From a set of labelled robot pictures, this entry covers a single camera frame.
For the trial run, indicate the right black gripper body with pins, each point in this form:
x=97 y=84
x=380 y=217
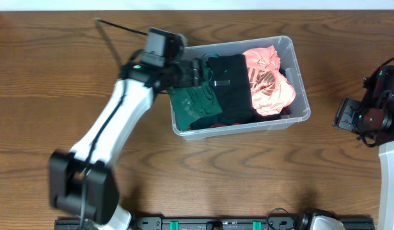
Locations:
x=349 y=114

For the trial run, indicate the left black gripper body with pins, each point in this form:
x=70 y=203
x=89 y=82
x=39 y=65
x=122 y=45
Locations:
x=194 y=73

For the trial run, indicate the green garment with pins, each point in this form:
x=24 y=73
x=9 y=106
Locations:
x=192 y=103

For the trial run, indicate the black taped garment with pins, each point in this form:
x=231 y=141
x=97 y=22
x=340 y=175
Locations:
x=230 y=83

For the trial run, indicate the dark navy garment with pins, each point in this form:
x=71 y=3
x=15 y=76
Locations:
x=207 y=122

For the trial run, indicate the red plaid flannel shirt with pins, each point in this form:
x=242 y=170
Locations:
x=286 y=111

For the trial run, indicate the pink printed t-shirt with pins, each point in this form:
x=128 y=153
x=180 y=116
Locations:
x=261 y=59

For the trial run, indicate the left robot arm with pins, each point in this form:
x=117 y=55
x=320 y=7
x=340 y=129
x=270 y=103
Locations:
x=81 y=181

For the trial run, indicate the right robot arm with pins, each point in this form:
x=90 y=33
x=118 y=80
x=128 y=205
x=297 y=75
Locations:
x=372 y=121

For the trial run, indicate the clear plastic storage bin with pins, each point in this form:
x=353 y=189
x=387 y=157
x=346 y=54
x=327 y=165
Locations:
x=299 y=108

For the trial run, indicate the black mounting rail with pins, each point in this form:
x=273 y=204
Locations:
x=216 y=223

